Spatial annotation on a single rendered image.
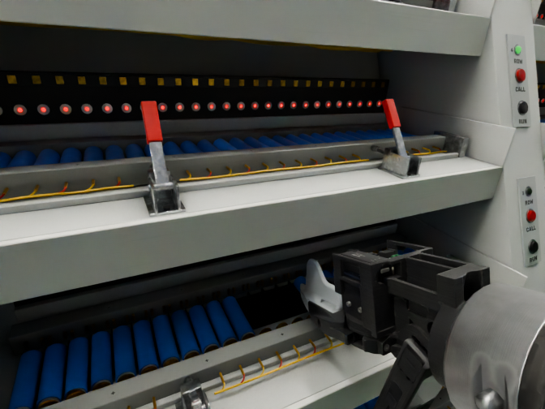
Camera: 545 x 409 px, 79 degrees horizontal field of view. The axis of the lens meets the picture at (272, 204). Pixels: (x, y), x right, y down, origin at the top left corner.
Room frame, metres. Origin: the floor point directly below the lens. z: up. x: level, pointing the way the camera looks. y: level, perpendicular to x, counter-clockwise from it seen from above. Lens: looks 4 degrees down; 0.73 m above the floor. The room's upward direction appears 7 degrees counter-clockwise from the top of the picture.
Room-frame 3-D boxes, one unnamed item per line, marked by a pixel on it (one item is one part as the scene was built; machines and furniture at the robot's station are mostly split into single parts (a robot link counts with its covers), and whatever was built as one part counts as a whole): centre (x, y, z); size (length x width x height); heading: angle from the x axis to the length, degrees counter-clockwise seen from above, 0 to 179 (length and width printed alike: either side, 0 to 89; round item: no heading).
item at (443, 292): (0.27, -0.10, 0.62); 0.12 x 0.08 x 0.09; 25
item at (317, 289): (0.35, -0.04, 0.62); 0.09 x 0.03 x 0.06; 31
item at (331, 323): (0.31, -0.05, 0.59); 0.09 x 0.05 x 0.02; 31
